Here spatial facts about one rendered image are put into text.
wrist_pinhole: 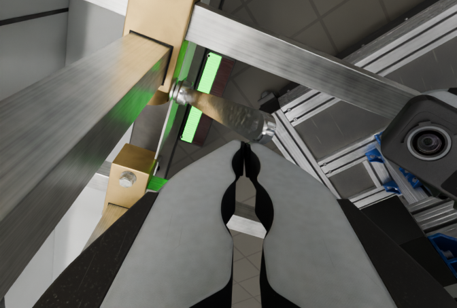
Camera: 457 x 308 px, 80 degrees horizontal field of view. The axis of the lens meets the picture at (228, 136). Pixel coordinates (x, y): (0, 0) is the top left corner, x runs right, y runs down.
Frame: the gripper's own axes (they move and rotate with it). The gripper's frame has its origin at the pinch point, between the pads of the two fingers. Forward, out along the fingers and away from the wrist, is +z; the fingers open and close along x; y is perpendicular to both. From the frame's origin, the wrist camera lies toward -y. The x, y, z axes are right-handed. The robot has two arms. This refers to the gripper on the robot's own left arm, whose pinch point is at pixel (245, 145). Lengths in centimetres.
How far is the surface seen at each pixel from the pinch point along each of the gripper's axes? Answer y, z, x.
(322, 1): 0, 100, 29
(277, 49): -1.0, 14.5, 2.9
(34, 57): 3.9, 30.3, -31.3
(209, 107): 0.9, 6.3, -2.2
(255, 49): -1.1, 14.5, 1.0
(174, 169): 78, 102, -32
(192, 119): 13.9, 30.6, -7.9
